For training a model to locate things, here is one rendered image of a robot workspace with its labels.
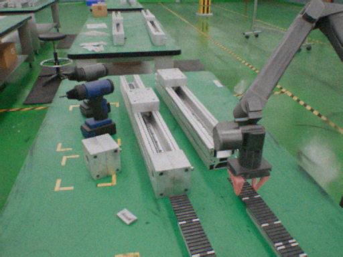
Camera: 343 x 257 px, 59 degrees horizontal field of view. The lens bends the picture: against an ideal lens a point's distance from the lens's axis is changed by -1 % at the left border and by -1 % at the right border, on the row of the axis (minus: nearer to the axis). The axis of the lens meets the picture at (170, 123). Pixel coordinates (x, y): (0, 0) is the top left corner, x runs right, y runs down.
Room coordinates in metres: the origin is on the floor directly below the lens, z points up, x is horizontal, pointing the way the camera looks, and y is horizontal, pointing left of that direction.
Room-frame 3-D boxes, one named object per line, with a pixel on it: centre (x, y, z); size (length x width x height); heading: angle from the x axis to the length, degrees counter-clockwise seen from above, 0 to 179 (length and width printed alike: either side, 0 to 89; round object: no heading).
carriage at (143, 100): (1.17, 0.12, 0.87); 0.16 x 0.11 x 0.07; 15
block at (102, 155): (0.84, 0.21, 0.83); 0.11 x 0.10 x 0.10; 120
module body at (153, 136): (1.17, 0.12, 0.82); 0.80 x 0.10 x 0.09; 15
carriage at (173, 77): (1.46, 0.00, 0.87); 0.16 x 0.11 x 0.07; 15
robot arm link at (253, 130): (0.68, -0.20, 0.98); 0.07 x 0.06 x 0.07; 100
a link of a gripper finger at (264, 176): (0.69, -0.22, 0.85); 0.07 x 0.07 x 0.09; 14
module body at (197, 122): (1.22, -0.07, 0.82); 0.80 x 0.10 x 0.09; 15
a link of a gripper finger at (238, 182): (0.68, -0.20, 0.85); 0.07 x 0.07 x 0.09; 14
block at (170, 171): (0.74, -0.01, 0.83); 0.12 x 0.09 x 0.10; 105
